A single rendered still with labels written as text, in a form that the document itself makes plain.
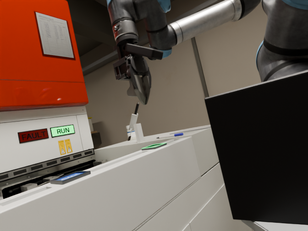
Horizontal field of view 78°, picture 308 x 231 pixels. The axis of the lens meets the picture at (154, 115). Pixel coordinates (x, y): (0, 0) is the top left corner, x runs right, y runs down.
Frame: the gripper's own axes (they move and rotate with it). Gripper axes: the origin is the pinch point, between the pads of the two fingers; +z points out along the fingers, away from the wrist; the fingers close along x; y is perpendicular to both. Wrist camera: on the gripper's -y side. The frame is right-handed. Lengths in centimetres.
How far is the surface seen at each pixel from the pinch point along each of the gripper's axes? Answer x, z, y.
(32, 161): 15, 12, 59
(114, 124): -178, -8, 240
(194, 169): -11.7, 25.3, -3.9
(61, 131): 0, 1, 58
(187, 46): -201, -89, 77
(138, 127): -17.8, 7.5, 23.4
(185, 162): -7.4, 21.5, -3.9
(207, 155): -23.0, 23.6, -4.0
